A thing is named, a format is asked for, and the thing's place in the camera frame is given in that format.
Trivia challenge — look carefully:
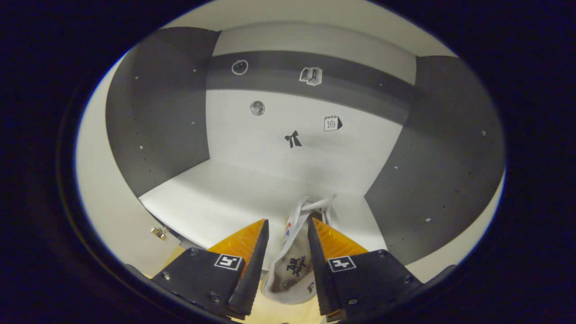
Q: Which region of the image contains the white cabinet door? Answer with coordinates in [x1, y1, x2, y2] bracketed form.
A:
[74, 54, 185, 277]
[403, 169, 507, 284]

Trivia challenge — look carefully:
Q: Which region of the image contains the white grey shoe cabinet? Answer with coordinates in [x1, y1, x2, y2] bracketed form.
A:
[106, 0, 507, 270]

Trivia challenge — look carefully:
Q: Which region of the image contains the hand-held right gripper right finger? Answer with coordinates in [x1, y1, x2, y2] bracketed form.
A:
[307, 217, 423, 322]

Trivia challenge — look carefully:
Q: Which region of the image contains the white canvas shoe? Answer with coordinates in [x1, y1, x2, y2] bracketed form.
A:
[262, 194, 338, 306]

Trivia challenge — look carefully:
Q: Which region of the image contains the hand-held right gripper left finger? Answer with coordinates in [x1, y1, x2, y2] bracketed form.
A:
[151, 219, 270, 321]

